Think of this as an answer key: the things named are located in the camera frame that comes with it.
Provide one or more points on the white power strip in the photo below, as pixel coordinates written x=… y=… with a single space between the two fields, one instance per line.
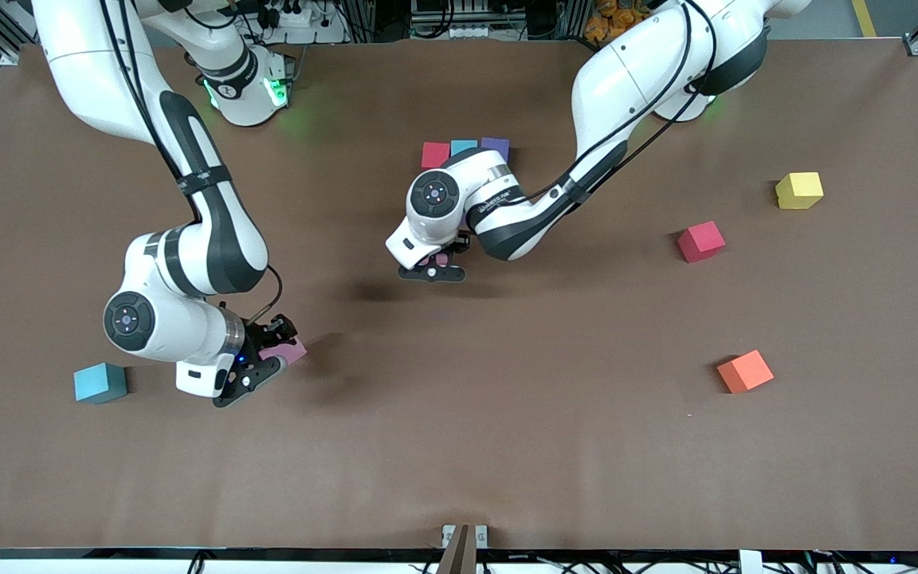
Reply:
x=297 y=16

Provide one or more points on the pink foam cube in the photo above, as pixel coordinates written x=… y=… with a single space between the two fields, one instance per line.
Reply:
x=292 y=351
x=433 y=259

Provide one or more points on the small white block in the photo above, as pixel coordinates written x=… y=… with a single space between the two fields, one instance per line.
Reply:
x=750 y=562

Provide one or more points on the purple foam cube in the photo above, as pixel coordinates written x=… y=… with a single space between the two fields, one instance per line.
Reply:
x=496 y=147

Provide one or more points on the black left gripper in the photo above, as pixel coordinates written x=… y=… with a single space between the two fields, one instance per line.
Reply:
x=460 y=242

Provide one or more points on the grey metal bracket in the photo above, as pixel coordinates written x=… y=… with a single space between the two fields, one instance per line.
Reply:
x=448 y=536

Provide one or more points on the white socket strip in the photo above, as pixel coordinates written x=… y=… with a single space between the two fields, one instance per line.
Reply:
x=459 y=32

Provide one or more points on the yellow foam cube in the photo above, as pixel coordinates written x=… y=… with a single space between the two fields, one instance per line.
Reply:
x=798 y=190

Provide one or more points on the brown table cover sheet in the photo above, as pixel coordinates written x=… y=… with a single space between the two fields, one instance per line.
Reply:
x=459 y=446

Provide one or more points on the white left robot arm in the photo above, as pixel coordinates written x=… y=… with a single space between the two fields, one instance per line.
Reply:
x=626 y=80

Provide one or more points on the bag of orange items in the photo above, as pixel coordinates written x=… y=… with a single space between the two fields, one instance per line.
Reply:
x=606 y=24

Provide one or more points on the light blue foam cube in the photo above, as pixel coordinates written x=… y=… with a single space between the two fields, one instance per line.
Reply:
x=99 y=384
x=464 y=147

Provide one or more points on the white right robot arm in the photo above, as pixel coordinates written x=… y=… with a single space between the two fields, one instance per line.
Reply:
x=180 y=327

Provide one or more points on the orange foam cube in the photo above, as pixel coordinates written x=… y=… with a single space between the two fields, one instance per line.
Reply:
x=746 y=371

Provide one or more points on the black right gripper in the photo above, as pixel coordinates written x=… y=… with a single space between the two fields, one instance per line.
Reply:
x=259 y=335

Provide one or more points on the red foam cube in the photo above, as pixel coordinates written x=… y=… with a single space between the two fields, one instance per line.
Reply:
x=700 y=241
x=435 y=154

